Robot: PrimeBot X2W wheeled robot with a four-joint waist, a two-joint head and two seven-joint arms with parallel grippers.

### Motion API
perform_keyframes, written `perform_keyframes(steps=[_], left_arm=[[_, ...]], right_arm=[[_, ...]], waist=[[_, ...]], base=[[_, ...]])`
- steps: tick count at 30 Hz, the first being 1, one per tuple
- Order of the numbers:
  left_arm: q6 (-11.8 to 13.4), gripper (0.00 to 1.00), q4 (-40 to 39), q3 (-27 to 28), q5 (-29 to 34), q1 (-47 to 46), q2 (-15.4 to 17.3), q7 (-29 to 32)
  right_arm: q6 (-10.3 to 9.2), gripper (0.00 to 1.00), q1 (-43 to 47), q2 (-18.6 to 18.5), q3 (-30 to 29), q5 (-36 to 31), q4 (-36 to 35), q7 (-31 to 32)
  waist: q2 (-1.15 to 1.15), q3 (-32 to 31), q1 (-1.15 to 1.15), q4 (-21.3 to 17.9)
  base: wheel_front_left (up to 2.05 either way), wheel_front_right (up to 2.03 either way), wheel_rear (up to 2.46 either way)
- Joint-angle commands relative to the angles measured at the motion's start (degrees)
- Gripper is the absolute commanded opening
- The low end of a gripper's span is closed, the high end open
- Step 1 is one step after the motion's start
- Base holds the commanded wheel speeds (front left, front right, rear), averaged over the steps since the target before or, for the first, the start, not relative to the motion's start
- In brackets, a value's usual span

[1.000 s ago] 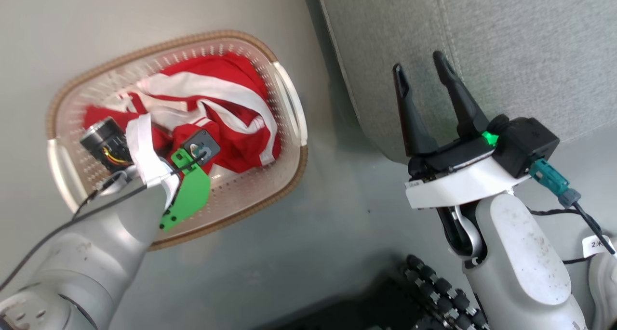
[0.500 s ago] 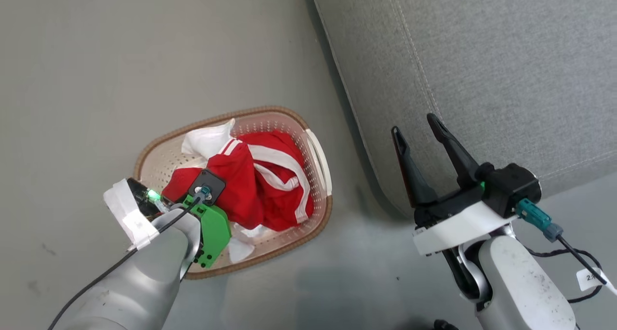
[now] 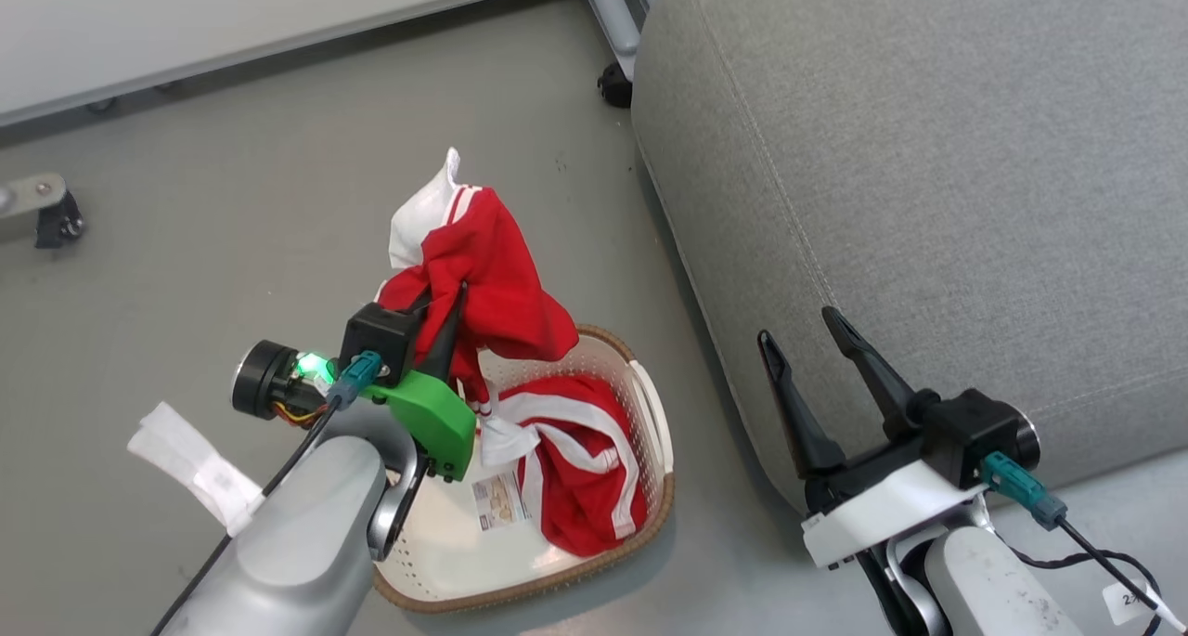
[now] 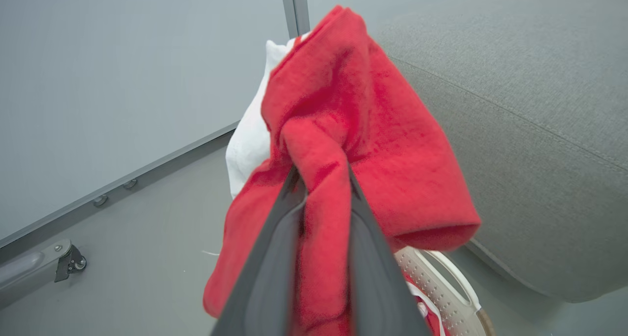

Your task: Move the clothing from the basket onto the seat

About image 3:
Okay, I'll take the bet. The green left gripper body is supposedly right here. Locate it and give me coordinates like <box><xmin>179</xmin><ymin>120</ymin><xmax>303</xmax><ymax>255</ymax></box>
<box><xmin>362</xmin><ymin>369</ymin><xmax>479</xmax><ymax>483</ymax></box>

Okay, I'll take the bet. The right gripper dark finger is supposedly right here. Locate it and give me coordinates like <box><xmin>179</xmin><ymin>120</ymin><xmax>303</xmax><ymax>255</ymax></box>
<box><xmin>820</xmin><ymin>305</ymin><xmax>939</xmax><ymax>445</ymax></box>
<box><xmin>757</xmin><ymin>329</ymin><xmax>846</xmax><ymax>482</ymax></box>

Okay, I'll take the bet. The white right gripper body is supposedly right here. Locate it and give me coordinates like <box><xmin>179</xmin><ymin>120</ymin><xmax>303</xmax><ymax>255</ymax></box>
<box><xmin>802</xmin><ymin>436</ymin><xmax>990</xmax><ymax>570</ymax></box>

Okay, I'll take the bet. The red garment with white collar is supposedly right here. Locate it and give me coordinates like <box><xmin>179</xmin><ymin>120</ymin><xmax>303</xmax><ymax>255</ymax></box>
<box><xmin>376</xmin><ymin>148</ymin><xmax>582</xmax><ymax>419</ymax></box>

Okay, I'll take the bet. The red garment with white stripes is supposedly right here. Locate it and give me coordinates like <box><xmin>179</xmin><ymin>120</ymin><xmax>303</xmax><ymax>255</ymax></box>
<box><xmin>478</xmin><ymin>374</ymin><xmax>651</xmax><ymax>559</ymax></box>

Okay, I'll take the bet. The white basket with brown rim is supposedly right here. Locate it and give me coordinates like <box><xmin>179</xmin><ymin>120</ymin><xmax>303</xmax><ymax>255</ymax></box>
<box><xmin>371</xmin><ymin>325</ymin><xmax>677</xmax><ymax>615</ymax></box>

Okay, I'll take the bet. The grey fabric sofa seat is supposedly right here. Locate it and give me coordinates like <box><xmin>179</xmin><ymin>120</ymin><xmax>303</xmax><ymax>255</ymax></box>
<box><xmin>631</xmin><ymin>0</ymin><xmax>1188</xmax><ymax>518</ymax></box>

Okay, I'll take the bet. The printed paper label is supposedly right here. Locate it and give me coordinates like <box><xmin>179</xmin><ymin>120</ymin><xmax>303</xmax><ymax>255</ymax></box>
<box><xmin>471</xmin><ymin>472</ymin><xmax>533</xmax><ymax>533</ymax></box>

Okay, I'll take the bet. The white tape strip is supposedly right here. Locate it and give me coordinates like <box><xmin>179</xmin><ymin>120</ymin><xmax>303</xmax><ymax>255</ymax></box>
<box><xmin>127</xmin><ymin>401</ymin><xmax>266</xmax><ymax>538</ymax></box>

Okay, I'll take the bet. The black caster wheel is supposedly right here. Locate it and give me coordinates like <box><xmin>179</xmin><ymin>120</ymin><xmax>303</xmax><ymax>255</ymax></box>
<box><xmin>35</xmin><ymin>193</ymin><xmax>86</xmax><ymax>251</ymax></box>
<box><xmin>597</xmin><ymin>60</ymin><xmax>635</xmax><ymax>110</ymax></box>

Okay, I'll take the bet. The white partition panel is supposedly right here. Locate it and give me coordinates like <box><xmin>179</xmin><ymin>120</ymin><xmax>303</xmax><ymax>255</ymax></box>
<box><xmin>0</xmin><ymin>0</ymin><xmax>584</xmax><ymax>128</ymax></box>

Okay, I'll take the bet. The left arm teal-plug black cable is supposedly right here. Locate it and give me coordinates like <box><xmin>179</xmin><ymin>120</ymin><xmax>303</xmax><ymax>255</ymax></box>
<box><xmin>148</xmin><ymin>350</ymin><xmax>384</xmax><ymax>636</ymax></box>

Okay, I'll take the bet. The arm teal-plug black cable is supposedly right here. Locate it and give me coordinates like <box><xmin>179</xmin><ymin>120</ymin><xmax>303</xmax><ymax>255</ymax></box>
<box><xmin>979</xmin><ymin>450</ymin><xmax>1188</xmax><ymax>636</ymax></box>
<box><xmin>148</xmin><ymin>350</ymin><xmax>384</xmax><ymax>636</ymax></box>

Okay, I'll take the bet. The right arm teal-plug black cable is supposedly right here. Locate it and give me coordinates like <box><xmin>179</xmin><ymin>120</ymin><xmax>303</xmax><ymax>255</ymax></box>
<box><xmin>979</xmin><ymin>450</ymin><xmax>1188</xmax><ymax>636</ymax></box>

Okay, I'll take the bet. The white cable label tag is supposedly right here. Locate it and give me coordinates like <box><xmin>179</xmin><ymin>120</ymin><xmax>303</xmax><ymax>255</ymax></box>
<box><xmin>1103</xmin><ymin>580</ymin><xmax>1163</xmax><ymax>629</ymax></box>

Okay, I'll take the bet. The grey partition post leg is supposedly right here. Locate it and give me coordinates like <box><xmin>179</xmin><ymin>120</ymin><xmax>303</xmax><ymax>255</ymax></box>
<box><xmin>579</xmin><ymin>0</ymin><xmax>669</xmax><ymax>84</ymax></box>

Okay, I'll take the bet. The grey partition foot bracket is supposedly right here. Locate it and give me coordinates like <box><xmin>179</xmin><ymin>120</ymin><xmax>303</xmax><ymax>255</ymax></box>
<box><xmin>0</xmin><ymin>173</ymin><xmax>71</xmax><ymax>247</ymax></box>

